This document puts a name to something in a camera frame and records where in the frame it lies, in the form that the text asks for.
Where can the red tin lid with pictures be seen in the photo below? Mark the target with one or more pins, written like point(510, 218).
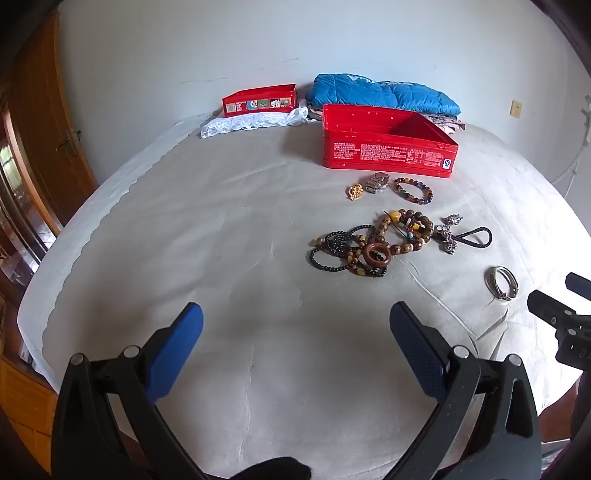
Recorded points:
point(258, 104)

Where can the wooden door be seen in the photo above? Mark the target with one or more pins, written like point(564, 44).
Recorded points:
point(51, 115)

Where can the blue quilted jacket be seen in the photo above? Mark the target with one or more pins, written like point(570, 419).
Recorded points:
point(369, 94)

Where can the beige wall socket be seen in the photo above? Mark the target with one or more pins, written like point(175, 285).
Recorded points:
point(516, 108)

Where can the silver bangle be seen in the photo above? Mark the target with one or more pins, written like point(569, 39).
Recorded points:
point(493, 282)

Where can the silver metal trinket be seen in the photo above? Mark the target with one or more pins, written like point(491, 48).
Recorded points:
point(377, 182)

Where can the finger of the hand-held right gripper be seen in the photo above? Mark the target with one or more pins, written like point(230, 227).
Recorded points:
point(549, 308)
point(578, 281)

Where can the gold charm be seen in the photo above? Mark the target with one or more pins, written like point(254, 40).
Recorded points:
point(355, 191)

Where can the red tin box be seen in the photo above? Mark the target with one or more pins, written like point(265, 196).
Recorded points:
point(388, 150)

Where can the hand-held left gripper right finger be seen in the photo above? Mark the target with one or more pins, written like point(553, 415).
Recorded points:
point(415, 355)

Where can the white lace cloth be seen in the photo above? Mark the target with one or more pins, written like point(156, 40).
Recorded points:
point(244, 123)

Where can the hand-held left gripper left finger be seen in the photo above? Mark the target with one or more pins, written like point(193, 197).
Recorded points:
point(178, 350)

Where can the wooden glass cabinet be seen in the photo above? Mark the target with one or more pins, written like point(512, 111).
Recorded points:
point(18, 221)

